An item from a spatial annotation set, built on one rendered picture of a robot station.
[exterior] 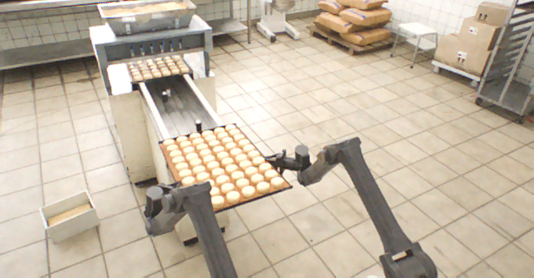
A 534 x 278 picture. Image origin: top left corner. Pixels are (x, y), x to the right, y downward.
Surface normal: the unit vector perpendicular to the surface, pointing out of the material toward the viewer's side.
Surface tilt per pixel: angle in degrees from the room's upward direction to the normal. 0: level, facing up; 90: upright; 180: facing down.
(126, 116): 90
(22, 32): 90
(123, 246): 0
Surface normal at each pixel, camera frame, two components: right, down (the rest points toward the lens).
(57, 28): 0.49, 0.50
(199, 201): 0.36, -0.52
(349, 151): 0.06, -0.45
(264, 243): 0.01, -0.83
